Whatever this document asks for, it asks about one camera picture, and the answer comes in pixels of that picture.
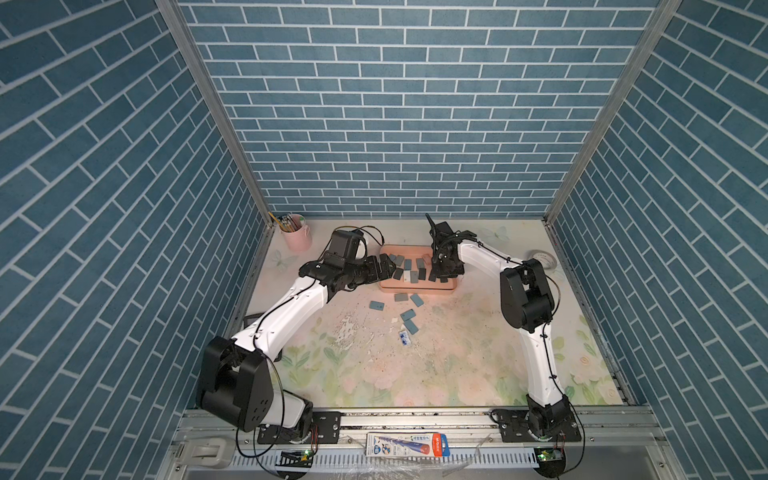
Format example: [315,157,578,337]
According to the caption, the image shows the red blue pen package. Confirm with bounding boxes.
[365,432,451,459]

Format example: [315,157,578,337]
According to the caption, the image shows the pink metal pencil bucket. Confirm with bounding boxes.
[279,214,312,253]

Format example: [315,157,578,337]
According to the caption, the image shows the pink storage tray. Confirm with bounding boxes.
[379,244,458,294]

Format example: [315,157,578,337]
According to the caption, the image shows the blue eraser with print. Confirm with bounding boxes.
[400,309,416,321]

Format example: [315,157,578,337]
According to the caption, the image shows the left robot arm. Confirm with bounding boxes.
[196,229,396,441]

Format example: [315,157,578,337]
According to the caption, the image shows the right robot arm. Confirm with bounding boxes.
[427,218,572,435]

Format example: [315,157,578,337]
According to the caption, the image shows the tape roll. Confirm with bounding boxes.
[526,250,558,270]

